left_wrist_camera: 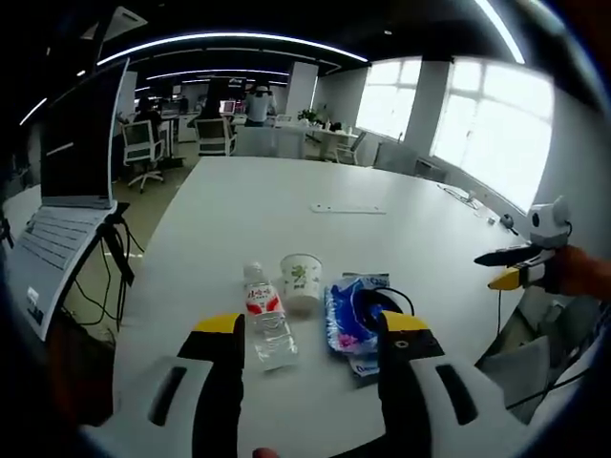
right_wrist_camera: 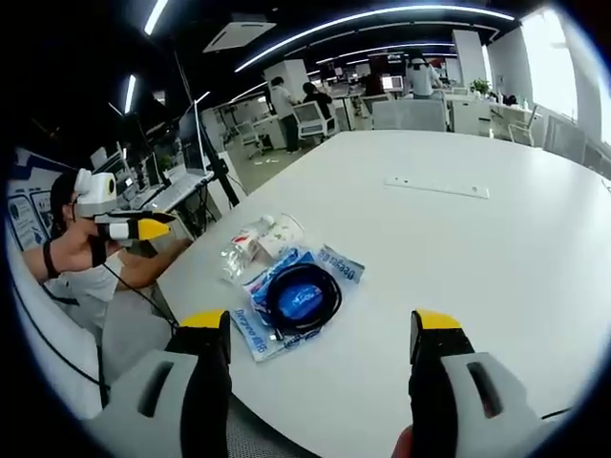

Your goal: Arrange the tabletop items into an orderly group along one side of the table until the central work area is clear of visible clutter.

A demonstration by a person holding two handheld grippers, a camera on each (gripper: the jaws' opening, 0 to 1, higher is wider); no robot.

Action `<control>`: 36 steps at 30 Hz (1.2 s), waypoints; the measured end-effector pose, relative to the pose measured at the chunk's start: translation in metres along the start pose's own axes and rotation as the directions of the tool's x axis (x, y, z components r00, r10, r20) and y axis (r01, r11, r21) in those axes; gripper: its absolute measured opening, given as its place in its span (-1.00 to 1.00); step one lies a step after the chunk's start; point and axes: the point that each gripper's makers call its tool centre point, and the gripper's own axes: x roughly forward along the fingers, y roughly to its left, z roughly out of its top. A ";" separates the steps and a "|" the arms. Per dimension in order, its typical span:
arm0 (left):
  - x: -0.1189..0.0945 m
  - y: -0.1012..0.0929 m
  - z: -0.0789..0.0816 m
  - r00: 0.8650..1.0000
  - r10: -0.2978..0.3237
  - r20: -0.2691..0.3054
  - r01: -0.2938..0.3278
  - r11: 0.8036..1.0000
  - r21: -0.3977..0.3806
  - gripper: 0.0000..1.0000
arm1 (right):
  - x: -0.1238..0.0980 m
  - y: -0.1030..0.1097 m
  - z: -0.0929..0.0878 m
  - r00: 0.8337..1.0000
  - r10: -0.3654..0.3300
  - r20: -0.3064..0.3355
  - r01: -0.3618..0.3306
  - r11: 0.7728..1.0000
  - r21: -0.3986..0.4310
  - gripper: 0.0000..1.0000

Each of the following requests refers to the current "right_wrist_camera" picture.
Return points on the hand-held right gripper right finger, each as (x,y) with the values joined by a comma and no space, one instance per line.
(501,405)

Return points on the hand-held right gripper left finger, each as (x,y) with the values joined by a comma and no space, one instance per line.
(157,410)

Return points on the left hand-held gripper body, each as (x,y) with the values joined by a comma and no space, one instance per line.
(95,191)

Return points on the blue white plastic packet item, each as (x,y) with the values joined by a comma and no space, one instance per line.
(253,334)

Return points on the small white box item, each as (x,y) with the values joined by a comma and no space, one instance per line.
(268,248)

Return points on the person's right hand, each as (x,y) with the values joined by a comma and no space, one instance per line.
(405,446)

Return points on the person's head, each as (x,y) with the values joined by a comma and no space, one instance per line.
(62,200)

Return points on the white side desk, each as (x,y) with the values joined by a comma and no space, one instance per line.
(176,188)

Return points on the person's white shirt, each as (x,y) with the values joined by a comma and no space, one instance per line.
(86,296)

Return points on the person's grey trousers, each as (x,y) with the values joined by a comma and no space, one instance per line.
(133,334)

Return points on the dark computer monitor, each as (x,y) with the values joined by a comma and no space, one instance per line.
(191,138)

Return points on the short ceiling light strip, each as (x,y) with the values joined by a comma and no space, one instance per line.
(130,94)
(155,16)

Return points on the black tripod stand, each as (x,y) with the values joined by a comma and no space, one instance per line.
(219,167)

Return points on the white office chair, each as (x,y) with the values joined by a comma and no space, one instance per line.
(250,136)
(522,125)
(312,121)

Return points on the white table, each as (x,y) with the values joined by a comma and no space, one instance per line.
(453,248)

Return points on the ceiling air vent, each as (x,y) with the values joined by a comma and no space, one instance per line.
(238,35)

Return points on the white table socket strip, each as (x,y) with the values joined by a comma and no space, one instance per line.
(436,187)

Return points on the white desk partition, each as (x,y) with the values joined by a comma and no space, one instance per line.
(410,116)

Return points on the long ceiling light strip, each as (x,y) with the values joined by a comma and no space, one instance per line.
(363,18)

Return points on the green potted plant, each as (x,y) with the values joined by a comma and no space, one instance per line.
(480,87)

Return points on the bright window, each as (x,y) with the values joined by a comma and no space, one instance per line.
(546,67)

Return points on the blue white wall poster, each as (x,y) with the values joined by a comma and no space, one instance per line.
(26,210)

